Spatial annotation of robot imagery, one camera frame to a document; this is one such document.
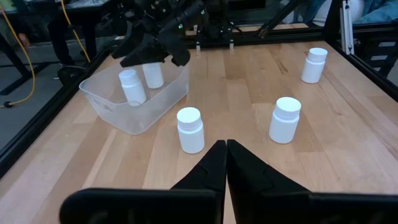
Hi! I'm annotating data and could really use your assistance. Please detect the black storage drawers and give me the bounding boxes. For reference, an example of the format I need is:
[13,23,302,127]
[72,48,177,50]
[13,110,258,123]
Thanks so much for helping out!
[357,29,398,78]

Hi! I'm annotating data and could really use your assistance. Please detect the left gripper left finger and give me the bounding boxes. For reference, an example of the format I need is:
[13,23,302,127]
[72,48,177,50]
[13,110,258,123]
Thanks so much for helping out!
[58,139,228,224]

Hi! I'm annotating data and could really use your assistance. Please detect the black diagonal rod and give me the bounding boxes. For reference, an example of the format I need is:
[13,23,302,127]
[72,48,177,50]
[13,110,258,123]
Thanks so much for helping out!
[259,0,301,37]

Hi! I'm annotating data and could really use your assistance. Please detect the silver aluminium post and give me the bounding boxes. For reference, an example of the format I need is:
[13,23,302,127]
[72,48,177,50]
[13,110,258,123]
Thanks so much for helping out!
[340,0,355,55]

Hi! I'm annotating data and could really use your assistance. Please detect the clear plastic basket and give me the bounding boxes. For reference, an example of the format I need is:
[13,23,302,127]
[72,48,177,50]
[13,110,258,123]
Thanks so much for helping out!
[78,60,190,136]

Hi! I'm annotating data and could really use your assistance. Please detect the black table frame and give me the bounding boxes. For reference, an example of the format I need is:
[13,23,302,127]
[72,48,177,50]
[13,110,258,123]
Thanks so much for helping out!
[0,23,398,180]

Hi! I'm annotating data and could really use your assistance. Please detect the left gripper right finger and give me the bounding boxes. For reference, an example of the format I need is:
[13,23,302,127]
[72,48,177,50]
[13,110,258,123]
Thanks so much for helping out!
[226,139,398,224]

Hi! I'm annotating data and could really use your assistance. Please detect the white plastic pill bottle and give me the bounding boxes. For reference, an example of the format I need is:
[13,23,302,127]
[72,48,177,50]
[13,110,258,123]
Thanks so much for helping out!
[268,96,302,144]
[142,62,165,90]
[176,106,206,155]
[300,47,329,84]
[118,68,147,107]

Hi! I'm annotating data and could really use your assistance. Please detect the yellow extension cable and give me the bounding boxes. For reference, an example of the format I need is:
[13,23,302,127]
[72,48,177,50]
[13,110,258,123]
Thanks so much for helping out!
[60,0,91,63]

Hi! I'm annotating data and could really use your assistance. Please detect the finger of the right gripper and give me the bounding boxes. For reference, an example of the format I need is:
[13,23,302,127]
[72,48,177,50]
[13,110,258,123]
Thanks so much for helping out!
[111,24,170,68]
[158,29,191,67]

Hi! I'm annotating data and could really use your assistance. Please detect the yellow cable with black plug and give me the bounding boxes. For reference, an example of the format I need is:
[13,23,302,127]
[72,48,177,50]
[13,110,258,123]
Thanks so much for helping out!
[0,4,35,109]

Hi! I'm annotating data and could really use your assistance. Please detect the person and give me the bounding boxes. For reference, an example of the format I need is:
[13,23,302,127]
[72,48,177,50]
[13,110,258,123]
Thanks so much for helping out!
[310,0,398,26]

